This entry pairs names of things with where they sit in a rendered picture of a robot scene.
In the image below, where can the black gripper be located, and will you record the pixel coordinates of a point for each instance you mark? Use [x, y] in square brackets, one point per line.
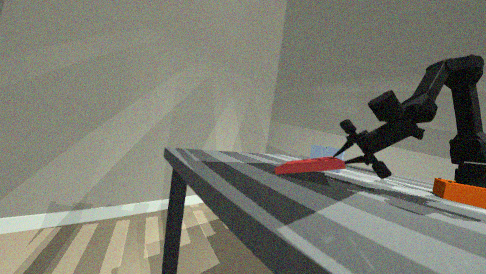
[374, 141]

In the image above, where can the red lid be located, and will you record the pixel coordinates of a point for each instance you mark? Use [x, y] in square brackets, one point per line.
[311, 165]

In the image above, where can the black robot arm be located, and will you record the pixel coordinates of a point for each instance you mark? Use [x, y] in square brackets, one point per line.
[469, 145]

